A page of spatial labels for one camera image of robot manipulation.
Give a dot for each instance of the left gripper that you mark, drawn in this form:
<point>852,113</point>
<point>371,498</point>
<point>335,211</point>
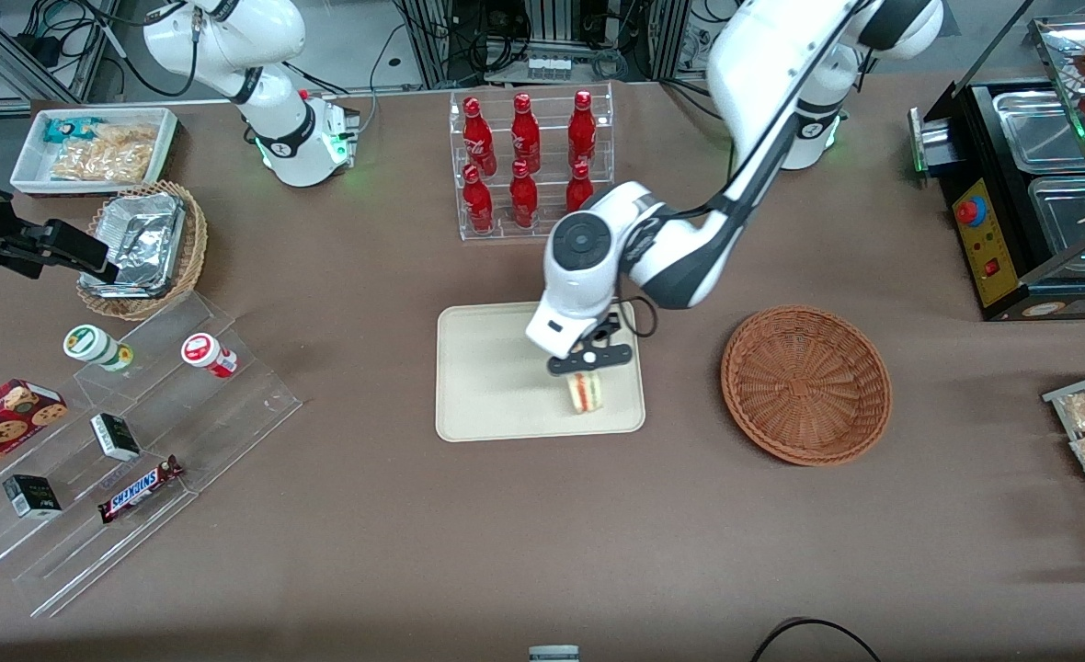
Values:
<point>602,334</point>

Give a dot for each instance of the triangle sandwich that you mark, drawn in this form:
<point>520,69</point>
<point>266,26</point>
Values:
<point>586,393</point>

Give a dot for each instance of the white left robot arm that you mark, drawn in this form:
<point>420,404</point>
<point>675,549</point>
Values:
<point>763,92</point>

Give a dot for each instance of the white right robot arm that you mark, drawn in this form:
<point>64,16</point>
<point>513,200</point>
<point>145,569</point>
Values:
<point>276,110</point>

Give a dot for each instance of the beige plastic tray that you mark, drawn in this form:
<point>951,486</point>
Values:
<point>496,386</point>

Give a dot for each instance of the tan wicker basket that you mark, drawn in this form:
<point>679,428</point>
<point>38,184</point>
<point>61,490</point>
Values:
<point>188,257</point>

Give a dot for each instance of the brown wicker basket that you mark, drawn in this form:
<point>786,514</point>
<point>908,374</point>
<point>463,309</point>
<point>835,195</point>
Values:
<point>805,386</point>

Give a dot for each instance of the white rectangular snack bin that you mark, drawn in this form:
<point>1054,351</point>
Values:
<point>32,170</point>

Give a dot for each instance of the aluminium foil container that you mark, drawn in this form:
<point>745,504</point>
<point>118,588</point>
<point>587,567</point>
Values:
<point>142,244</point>

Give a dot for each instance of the green-lidded white cup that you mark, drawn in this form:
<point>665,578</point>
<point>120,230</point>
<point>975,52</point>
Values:
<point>94,346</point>

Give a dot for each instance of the clear bag of chips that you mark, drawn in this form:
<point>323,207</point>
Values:
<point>110,152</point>

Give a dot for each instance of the teal snack packet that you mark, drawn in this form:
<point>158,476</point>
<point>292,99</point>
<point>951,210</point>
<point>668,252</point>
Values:
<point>69,129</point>

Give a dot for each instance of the clear acrylic bottle rack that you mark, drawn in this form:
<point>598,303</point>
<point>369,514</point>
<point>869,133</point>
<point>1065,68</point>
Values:
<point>552,198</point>

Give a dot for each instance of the red cola bottle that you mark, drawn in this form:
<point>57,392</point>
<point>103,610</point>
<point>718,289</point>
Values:
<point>582,129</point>
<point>578,191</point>
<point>479,138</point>
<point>525,133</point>
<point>523,198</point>
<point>478,202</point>

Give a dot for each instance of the red cookie box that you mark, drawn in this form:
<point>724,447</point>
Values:
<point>0,428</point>

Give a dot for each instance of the red-lidded white cup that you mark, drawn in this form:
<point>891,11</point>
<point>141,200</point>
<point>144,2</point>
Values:
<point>207,353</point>

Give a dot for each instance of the small black box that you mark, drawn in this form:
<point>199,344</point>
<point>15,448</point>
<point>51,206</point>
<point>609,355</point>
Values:
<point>116,437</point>
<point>32,496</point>

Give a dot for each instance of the clear acrylic stepped shelf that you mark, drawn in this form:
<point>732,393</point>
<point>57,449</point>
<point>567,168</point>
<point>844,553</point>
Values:
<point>193,423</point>

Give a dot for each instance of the Snickers chocolate bar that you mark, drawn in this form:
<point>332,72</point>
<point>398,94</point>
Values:
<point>138,489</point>

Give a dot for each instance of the white power strip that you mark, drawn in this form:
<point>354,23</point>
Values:
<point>548,68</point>

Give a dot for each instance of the small grey device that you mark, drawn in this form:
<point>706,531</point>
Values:
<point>553,654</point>

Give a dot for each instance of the black food warmer cabinet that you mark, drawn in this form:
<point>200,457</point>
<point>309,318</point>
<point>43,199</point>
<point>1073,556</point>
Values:
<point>975,129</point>

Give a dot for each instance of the steel warmer pan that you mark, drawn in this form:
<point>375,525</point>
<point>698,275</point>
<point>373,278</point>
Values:
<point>1039,133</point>
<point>1071,216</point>

